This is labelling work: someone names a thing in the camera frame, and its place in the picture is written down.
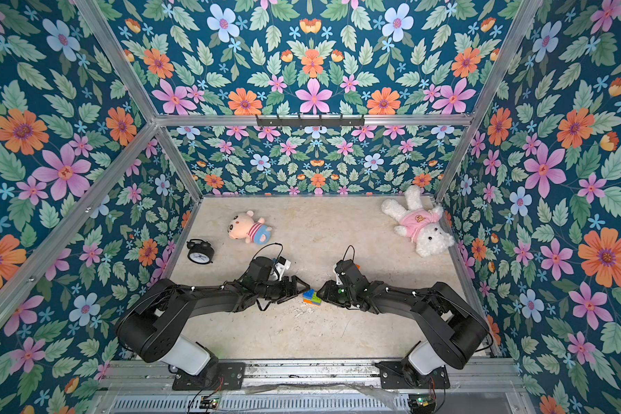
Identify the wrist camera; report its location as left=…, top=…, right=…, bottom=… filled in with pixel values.
left=334, top=262, right=344, bottom=285
left=274, top=257, right=291, bottom=281

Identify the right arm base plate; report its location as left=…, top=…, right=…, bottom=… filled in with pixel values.
left=374, top=361, right=450, bottom=390

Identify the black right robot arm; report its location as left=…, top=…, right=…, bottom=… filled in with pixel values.
left=317, top=260, right=489, bottom=375

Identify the black wall hook rail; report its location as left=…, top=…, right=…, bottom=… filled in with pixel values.
left=255, top=115, right=366, bottom=129

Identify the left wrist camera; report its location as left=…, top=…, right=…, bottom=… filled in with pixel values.
left=274, top=257, right=291, bottom=281

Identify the black alarm clock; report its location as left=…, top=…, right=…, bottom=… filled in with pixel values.
left=186, top=239, right=215, bottom=265

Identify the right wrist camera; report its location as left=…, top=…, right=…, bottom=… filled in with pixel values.
left=334, top=262, right=344, bottom=285

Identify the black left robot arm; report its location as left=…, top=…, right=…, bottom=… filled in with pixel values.
left=116, top=256, right=311, bottom=376

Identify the right controller board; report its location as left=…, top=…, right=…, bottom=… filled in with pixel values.
left=407, top=394, right=436, bottom=414

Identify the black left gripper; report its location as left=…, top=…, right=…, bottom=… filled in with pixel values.
left=254, top=275, right=311, bottom=304

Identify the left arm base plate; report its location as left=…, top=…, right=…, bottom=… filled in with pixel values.
left=172, top=362, right=246, bottom=392

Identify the pink pig plush toy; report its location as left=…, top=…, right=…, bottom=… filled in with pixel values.
left=228, top=210, right=273, bottom=245

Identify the left controller board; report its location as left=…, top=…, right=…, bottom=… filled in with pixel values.
left=198, top=396, right=220, bottom=410

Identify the white bunny plush toy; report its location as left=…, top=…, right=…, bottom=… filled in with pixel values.
left=381, top=186, right=455, bottom=258

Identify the controller board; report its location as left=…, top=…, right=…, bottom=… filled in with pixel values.
left=198, top=396, right=220, bottom=410
left=407, top=394, right=436, bottom=414

